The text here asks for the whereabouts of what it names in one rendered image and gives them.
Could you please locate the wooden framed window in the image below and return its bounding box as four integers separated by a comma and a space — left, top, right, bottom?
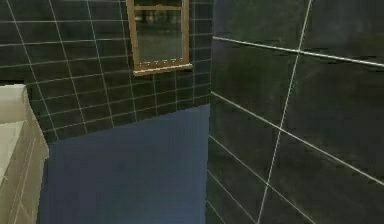
125, 0, 194, 77

